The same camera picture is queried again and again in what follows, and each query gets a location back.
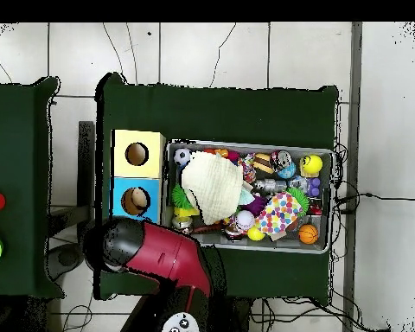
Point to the large green spiky ball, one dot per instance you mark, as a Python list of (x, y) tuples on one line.
[(178, 197)]

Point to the plush hamburger toy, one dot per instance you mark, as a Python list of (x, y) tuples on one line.
[(263, 163)]

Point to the white toy baseball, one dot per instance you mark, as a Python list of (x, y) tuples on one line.
[(245, 219)]

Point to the wooden box with three holes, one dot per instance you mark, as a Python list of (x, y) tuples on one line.
[(148, 166)]

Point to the small orange basketball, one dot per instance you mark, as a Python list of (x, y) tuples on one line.
[(307, 234)]

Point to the light blue muslin cloth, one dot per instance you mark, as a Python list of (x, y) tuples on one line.
[(246, 199)]

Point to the polka dot cloth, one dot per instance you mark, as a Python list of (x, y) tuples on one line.
[(280, 211)]

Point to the shallow mesh bin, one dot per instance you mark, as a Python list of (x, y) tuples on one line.
[(290, 246)]

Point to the yellow ball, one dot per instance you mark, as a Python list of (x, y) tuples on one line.
[(312, 164)]

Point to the small soccer ball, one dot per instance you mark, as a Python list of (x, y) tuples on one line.
[(182, 156)]

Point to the dark green tablecloth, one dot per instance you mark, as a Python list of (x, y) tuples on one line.
[(211, 114), (20, 155)]

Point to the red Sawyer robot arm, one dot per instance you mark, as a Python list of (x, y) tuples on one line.
[(166, 252)]

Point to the cream muslin cloth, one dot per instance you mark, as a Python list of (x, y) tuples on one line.
[(214, 186)]

